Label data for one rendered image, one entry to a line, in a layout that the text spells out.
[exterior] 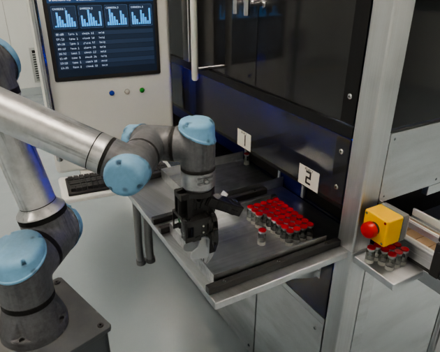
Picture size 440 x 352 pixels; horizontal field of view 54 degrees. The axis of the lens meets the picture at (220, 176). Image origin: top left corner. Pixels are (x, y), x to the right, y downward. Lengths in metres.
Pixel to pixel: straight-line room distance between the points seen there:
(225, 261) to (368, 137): 0.46
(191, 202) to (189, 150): 0.13
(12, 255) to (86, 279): 1.56
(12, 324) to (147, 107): 1.03
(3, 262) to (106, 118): 0.93
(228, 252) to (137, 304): 1.25
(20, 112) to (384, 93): 0.74
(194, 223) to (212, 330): 1.28
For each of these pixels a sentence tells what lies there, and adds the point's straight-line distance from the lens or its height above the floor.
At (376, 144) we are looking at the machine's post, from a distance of 1.06.
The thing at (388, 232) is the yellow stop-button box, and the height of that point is 1.00.
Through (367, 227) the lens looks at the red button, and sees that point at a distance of 1.07.
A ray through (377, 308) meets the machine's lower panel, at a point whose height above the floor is 0.62.
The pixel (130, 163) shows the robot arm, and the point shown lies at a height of 1.25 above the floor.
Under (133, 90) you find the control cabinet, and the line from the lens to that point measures 1.77.
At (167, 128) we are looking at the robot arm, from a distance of 0.89.
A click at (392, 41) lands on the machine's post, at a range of 1.00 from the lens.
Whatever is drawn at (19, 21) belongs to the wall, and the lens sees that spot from 6.25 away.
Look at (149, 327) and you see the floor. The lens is 2.20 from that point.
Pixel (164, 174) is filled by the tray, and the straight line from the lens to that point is 1.50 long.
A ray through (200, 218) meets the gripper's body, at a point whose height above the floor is 1.06.
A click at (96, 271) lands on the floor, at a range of 2.59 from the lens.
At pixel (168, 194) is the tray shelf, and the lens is 1.42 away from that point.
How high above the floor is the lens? 1.55
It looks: 26 degrees down
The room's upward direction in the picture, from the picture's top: straight up
